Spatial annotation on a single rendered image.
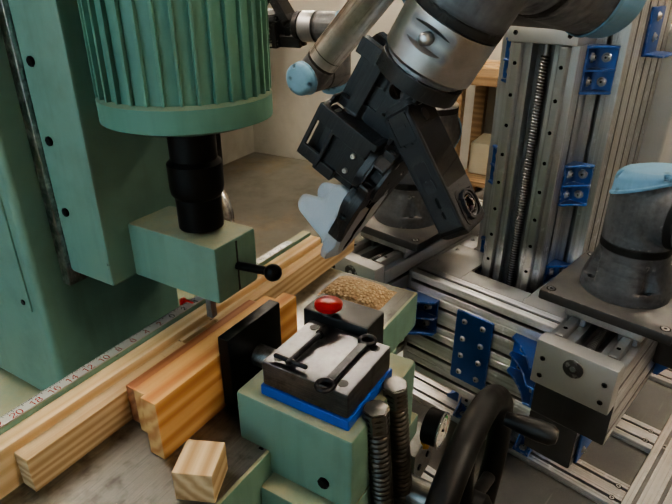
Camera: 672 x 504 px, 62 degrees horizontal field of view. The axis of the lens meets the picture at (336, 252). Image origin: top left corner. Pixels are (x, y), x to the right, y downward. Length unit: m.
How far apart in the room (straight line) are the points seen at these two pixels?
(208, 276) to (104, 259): 0.13
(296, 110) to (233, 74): 3.95
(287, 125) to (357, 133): 4.11
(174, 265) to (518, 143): 0.78
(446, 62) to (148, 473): 0.46
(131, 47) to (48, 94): 0.16
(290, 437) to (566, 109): 0.83
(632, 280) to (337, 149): 0.70
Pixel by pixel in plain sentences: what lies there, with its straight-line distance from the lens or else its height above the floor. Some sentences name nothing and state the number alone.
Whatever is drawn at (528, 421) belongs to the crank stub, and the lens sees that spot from 0.68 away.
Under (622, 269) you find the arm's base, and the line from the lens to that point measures 1.07.
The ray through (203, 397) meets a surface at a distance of 0.62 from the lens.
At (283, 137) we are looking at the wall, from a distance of 4.62.
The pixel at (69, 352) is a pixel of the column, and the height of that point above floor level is 0.88.
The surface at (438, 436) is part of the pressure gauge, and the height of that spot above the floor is 0.66.
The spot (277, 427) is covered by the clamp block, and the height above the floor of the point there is 0.94.
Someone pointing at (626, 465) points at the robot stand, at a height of 0.21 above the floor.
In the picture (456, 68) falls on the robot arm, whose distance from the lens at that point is 0.43.
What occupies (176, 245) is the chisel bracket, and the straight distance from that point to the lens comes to 0.65.
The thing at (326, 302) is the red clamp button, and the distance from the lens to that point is 0.59.
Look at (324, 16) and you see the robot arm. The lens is 1.46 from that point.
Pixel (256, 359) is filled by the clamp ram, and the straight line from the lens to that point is 0.63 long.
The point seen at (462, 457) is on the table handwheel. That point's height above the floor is 0.94.
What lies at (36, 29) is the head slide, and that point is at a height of 1.28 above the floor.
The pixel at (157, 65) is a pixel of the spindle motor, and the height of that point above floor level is 1.26.
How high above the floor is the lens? 1.33
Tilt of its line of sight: 26 degrees down
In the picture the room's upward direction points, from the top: straight up
